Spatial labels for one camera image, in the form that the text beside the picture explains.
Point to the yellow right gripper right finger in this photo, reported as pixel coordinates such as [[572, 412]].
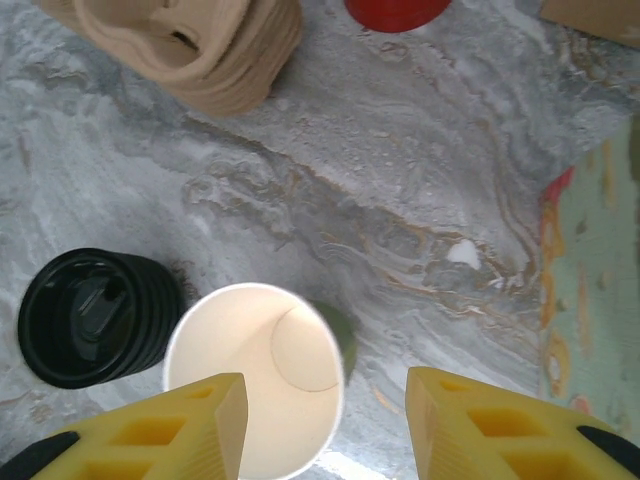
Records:
[[500, 430]]

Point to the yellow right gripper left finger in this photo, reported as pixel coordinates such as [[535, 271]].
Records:
[[165, 435]]

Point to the white printed paper bag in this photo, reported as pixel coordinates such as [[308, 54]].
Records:
[[595, 280]]

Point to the stack of black cup lids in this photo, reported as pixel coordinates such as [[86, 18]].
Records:
[[85, 320]]

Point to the stack of pulp cup carriers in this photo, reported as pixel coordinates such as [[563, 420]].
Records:
[[215, 60]]

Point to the stack of white napkins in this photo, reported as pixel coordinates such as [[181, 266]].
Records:
[[595, 17]]

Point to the red cup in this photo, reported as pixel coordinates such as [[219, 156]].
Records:
[[395, 12]]

